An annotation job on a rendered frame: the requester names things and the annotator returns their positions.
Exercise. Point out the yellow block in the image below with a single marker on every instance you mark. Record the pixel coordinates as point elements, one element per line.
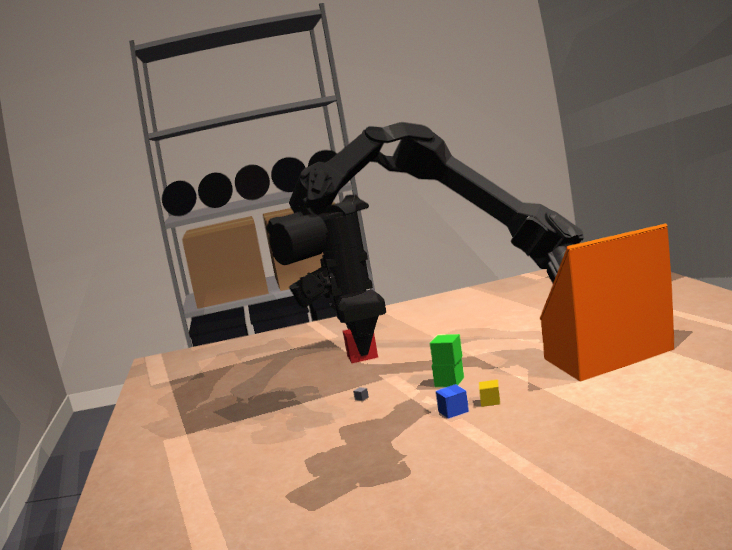
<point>489,393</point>

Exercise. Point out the blue cube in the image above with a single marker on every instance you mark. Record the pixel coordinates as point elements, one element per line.
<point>452,401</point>

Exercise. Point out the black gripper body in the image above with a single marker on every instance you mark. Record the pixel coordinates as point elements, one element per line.
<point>350,271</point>

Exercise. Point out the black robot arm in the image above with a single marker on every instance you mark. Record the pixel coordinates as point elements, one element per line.
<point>317,225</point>

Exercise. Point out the green block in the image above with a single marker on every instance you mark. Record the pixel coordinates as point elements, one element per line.
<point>445,349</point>
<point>447,375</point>

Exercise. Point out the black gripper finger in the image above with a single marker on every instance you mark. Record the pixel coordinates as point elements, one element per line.
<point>332,304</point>
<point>362,332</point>

